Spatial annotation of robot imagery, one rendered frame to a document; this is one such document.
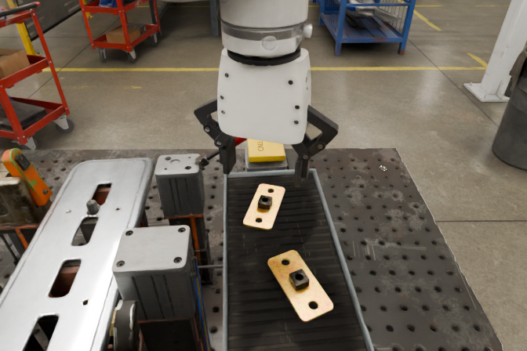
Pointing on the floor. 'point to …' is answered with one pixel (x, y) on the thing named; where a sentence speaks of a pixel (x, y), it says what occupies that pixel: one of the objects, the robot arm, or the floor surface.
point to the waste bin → (514, 117)
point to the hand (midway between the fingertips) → (263, 168)
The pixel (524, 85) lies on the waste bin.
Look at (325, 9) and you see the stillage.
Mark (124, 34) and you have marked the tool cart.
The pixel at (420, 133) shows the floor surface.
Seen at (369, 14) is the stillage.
